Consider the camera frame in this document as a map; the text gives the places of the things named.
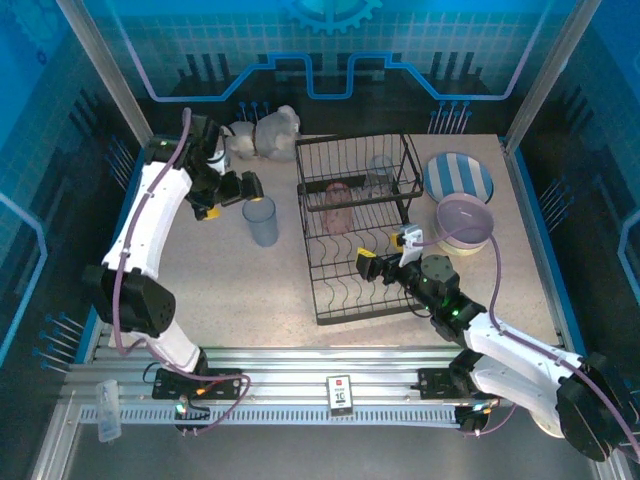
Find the blue translucent plastic cup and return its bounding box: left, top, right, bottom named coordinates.
left=241, top=195, right=280, bottom=249

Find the pink translucent plastic cup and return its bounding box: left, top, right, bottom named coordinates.
left=323, top=181, right=355, bottom=235

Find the black wire dish rack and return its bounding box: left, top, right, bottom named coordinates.
left=294, top=132, right=426, bottom=327

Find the lavender ceramic bowl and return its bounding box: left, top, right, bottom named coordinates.
left=435, top=192, right=496, bottom=247

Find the grey plush toy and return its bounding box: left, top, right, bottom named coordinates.
left=219, top=104, right=302, bottom=162

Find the black white number card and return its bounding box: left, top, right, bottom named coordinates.
left=325, top=374, right=354, bottom=418

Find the clear plastic bottle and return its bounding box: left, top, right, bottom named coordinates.
left=95, top=378, right=123, bottom=444

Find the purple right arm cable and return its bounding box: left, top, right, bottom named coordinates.
left=422, top=230, right=640, bottom=464

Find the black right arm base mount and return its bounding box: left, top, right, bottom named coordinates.
left=417, top=367, right=511, bottom=401

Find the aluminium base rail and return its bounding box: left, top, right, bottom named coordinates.
left=62, top=344, right=604, bottom=426

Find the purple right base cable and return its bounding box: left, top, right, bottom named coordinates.
left=462, top=392, right=521, bottom=439

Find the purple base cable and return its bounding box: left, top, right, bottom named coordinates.
left=144, top=362, right=251, bottom=436
left=462, top=392, right=521, bottom=439

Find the aluminium frame post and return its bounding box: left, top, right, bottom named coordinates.
left=501, top=0, right=605, bottom=154
left=53, top=0, right=165, bottom=154

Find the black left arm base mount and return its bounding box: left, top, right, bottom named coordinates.
left=152, top=367, right=245, bottom=401

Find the white slotted cable duct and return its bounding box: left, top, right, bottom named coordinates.
left=78, top=405, right=464, bottom=427

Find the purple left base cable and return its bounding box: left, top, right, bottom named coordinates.
left=144, top=362, right=251, bottom=436

